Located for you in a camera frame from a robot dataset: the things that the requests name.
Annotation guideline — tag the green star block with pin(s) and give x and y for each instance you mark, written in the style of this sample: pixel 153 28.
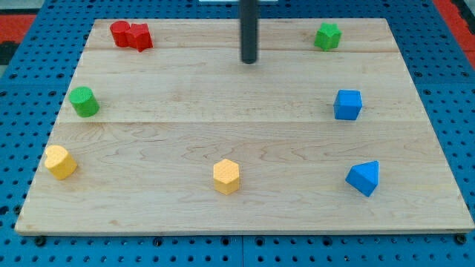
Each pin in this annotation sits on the green star block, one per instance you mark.
pixel 328 36

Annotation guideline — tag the red star block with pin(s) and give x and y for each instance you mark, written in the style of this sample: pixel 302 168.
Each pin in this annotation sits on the red star block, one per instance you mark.
pixel 139 37

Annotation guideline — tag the yellow hexagon block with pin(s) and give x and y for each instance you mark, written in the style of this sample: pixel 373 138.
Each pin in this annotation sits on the yellow hexagon block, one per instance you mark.
pixel 226 176

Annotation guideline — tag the light wooden board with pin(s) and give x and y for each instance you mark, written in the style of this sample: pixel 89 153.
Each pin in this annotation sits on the light wooden board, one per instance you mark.
pixel 169 113

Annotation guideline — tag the blue cube block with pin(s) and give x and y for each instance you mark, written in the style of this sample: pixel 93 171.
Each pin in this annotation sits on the blue cube block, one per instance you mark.
pixel 347 105

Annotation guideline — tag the blue triangular prism block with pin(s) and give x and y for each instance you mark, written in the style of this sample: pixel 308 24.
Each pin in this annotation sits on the blue triangular prism block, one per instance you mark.
pixel 364 177

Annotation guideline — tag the green cylinder block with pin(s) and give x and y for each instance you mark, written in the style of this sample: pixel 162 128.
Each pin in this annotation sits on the green cylinder block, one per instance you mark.
pixel 83 101

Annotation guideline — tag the red cylinder block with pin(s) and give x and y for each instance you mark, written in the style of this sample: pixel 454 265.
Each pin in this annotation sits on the red cylinder block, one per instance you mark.
pixel 118 29

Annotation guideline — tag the yellow heart block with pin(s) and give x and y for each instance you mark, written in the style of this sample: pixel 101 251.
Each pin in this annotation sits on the yellow heart block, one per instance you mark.
pixel 59 162

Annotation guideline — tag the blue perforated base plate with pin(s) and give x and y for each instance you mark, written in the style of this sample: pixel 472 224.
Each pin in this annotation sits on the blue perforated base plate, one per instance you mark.
pixel 35 81

